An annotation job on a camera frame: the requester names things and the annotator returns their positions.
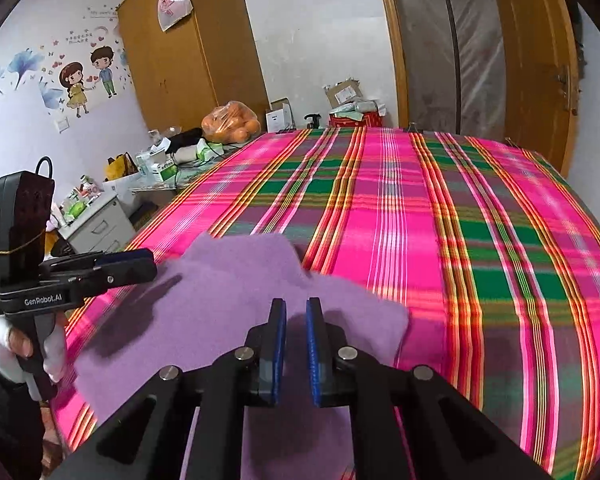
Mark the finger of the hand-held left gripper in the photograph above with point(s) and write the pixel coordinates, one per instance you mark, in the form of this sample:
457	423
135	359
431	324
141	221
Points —
125	270

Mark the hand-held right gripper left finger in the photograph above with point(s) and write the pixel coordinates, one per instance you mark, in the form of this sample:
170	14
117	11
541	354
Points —
278	350

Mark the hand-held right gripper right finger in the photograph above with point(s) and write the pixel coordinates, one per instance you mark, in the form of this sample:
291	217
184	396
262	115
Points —
314	355

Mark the purple hoodie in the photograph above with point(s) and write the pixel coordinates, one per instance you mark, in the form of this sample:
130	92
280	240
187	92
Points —
205	310

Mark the person's left forearm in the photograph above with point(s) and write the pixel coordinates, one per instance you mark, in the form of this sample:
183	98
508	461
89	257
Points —
5	425

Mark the person's left hand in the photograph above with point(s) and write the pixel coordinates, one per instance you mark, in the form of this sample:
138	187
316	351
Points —
2	355

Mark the grey drawer cabinet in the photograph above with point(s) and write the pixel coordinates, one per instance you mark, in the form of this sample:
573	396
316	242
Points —
100	227

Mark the yellow bag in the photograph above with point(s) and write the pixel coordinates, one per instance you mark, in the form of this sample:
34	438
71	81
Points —
121	167

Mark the small green white box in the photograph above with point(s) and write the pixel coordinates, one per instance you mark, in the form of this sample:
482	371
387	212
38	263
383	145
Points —
165	171

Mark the tall green white box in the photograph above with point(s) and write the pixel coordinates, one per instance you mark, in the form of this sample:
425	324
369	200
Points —
145	162

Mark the beige folded cloth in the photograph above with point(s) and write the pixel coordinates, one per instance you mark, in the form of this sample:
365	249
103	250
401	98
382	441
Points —
185	155

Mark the black garment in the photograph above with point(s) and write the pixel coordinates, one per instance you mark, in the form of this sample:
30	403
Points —
185	138

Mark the green tissue box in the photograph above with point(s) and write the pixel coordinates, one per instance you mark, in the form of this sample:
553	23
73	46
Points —
208	151

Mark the pink green plaid bed sheet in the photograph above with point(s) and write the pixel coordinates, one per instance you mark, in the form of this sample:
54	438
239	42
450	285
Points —
430	235

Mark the bag of oranges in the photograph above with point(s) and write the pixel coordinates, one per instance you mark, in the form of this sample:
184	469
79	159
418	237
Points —
230	122

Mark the white open carton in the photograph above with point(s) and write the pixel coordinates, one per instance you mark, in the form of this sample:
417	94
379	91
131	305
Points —
280	117

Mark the wooden wardrobe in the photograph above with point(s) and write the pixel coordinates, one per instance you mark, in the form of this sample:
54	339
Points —
190	60

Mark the red box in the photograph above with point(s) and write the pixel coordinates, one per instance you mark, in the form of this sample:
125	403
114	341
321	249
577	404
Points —
355	120

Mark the black binder clip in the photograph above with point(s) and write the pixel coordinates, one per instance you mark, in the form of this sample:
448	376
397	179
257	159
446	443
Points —
415	128

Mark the brown cardboard box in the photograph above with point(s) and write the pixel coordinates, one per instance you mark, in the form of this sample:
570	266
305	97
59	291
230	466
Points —
344	92

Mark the white red plastic bag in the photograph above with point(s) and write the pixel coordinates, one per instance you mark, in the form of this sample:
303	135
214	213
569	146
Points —
172	2

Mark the clear plastic door curtain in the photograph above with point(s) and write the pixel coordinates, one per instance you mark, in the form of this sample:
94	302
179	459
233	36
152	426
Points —
450	45

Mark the wooden door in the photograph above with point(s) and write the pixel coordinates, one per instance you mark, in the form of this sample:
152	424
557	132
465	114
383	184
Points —
530	60

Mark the dark hanging garment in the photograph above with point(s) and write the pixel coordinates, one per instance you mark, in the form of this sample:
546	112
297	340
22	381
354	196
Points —
581	40

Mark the white wall switch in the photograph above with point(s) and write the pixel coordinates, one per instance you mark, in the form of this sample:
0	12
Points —
62	124

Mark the cartoon wall sticker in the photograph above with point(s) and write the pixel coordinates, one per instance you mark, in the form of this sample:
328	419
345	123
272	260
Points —
80	85

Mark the wooden door frame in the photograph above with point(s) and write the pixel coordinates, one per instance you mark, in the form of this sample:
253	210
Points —
392	45

